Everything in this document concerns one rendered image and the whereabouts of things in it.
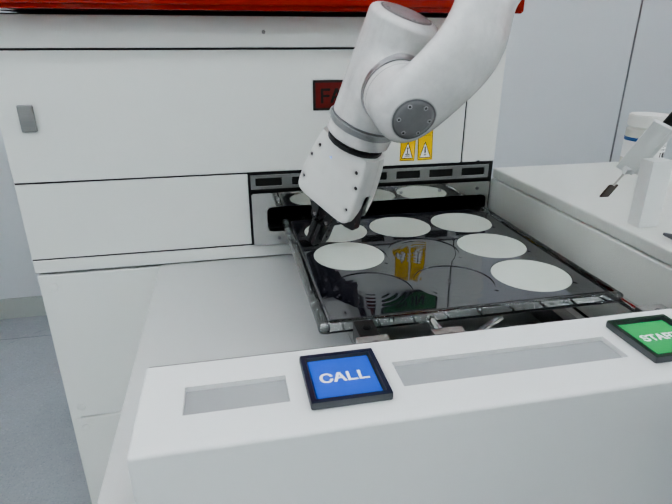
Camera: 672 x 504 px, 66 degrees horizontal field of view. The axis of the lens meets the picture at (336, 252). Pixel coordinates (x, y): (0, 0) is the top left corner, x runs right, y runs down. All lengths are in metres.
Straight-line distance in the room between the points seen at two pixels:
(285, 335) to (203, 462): 0.38
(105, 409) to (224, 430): 0.79
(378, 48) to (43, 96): 0.53
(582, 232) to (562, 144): 2.14
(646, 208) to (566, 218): 0.13
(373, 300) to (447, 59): 0.28
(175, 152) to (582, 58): 2.32
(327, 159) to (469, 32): 0.24
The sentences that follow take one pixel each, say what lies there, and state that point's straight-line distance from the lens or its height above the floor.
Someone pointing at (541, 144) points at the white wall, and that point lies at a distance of 2.87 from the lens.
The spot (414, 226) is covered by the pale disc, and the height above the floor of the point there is 0.90.
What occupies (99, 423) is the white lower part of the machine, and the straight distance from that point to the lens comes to 1.15.
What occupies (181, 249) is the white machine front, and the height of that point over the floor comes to 0.84.
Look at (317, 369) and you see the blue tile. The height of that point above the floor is 0.96.
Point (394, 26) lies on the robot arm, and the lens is 0.60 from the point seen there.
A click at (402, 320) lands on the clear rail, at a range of 0.58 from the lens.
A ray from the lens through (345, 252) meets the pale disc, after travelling 0.75.
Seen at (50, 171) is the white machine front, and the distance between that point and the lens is 0.94.
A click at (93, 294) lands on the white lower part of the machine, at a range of 1.00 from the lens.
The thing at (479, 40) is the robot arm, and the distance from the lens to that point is 0.57.
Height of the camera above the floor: 1.18
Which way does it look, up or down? 22 degrees down
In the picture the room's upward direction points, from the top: straight up
